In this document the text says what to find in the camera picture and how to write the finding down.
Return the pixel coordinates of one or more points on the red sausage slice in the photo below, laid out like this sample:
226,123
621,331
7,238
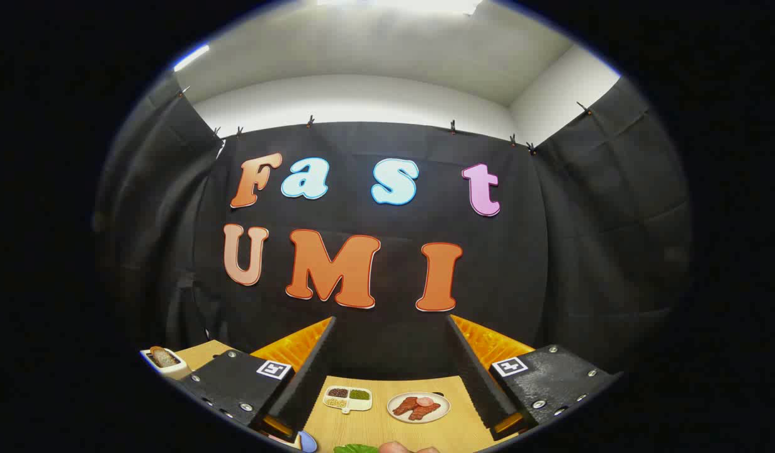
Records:
425,401

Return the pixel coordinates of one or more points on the white toaster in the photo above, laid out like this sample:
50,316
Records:
173,372

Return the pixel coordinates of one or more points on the blue plate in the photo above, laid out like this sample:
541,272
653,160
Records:
308,442

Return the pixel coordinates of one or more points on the green lettuce leaf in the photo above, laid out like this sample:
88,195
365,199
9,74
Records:
356,449

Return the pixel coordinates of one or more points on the brown meat piece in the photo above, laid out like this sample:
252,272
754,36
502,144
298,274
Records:
405,406
425,412

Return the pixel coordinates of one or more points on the pile of dark beans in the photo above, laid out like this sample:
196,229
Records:
338,392

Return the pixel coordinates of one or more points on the ceiling light strip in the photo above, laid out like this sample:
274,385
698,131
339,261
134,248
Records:
393,4
191,56

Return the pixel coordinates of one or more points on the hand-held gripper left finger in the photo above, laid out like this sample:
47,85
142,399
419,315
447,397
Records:
311,377

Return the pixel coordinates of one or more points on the pink meat slice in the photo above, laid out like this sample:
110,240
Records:
400,448

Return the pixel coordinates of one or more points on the white oval meat plate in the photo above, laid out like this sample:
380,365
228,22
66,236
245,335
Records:
443,409

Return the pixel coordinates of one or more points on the row of black cloth clips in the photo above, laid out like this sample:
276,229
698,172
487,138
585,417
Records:
452,127

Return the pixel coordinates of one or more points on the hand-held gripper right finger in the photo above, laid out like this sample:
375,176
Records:
472,377

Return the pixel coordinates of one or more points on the pile of green beans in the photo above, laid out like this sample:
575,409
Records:
359,394

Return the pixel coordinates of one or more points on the toasted bread slice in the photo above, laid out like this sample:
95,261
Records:
165,358

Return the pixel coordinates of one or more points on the white divided dish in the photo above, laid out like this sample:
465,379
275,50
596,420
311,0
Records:
357,406

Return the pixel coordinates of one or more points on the pile of yellow soybeans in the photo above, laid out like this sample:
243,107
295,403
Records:
336,402

